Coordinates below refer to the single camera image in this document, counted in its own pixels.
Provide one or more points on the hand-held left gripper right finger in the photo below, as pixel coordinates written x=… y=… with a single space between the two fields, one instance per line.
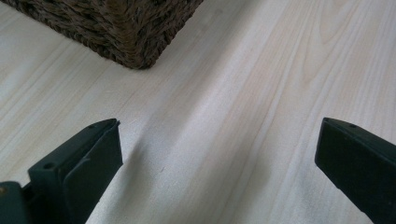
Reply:
x=361 y=161

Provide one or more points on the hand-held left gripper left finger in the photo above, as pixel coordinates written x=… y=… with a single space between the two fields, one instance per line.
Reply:
x=77 y=174

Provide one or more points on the brown woven basket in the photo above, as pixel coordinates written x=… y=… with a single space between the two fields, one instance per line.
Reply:
x=124 y=28

